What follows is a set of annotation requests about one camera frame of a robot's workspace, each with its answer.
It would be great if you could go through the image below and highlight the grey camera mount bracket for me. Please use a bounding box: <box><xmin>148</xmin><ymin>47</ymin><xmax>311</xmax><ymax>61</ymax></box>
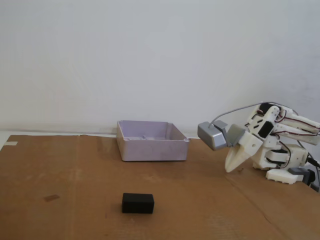
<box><xmin>212</xmin><ymin>120</ymin><xmax>246</xmax><ymax>148</ymax></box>

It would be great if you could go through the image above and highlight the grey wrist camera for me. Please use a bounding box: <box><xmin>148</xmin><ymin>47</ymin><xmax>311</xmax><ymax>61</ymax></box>
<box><xmin>197</xmin><ymin>121</ymin><xmax>228</xmax><ymax>151</ymax></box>

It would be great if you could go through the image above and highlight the pale lilac plastic box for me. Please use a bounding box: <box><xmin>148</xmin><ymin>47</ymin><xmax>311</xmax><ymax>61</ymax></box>
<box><xmin>116</xmin><ymin>119</ymin><xmax>190</xmax><ymax>163</ymax></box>

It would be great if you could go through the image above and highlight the brown cardboard sheet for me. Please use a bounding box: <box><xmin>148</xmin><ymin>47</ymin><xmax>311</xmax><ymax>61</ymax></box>
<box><xmin>0</xmin><ymin>134</ymin><xmax>320</xmax><ymax>240</ymax></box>

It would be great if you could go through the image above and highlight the grey camera cable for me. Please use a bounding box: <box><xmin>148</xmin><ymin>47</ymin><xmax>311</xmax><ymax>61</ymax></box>
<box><xmin>209</xmin><ymin>101</ymin><xmax>320</xmax><ymax>192</ymax></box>

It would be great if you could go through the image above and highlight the grey table clamp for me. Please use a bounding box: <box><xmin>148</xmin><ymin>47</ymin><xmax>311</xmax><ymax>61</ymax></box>
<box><xmin>288</xmin><ymin>167</ymin><xmax>318</xmax><ymax>188</ymax></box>

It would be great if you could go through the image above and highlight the black rectangular block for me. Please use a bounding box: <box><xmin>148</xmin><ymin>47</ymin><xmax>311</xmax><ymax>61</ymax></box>
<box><xmin>121</xmin><ymin>192</ymin><xmax>155</xmax><ymax>215</ymax></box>

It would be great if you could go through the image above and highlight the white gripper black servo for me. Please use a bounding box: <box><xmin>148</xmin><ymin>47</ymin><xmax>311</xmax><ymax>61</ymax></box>
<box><xmin>224</xmin><ymin>120</ymin><xmax>275</xmax><ymax>174</ymax></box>

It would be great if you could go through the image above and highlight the black power cable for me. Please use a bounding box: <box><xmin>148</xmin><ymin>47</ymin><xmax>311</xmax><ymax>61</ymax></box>
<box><xmin>306</xmin><ymin>155</ymin><xmax>320</xmax><ymax>168</ymax></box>

